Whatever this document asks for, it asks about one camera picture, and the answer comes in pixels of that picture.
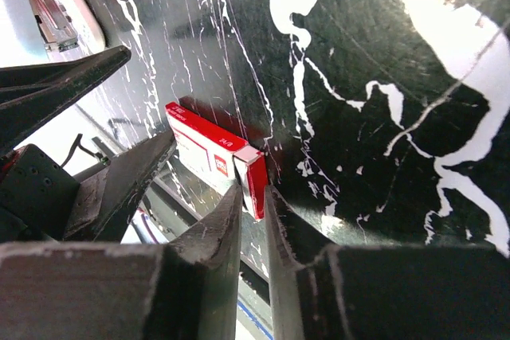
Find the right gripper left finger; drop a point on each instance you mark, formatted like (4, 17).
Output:
(185, 289)

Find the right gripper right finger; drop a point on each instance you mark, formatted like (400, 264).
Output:
(323, 290)

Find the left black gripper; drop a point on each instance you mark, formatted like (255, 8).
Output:
(40, 192)

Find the small light blue stapler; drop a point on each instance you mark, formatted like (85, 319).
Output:
(40, 31)

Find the red white staples box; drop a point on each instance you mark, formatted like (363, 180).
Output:
(219, 157)

